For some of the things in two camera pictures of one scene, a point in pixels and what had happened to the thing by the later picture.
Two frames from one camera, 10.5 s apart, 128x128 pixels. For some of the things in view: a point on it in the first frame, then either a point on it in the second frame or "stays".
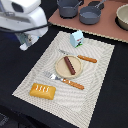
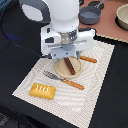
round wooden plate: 62,69 stays
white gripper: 25,18 → 59,45
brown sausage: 69,65 stays
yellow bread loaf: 42,91 stays
